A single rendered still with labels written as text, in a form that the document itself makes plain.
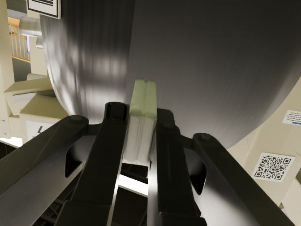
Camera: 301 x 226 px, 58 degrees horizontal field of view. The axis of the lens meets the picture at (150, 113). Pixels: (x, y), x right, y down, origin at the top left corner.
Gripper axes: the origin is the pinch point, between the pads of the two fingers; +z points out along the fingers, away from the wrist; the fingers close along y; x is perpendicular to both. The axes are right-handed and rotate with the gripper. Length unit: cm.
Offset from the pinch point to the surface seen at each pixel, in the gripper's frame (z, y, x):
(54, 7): 10.9, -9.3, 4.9
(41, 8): 11.5, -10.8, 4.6
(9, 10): 733, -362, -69
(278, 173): 35, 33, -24
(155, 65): 10.8, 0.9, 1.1
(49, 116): 63, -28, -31
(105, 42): 10.3, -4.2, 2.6
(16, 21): 729, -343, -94
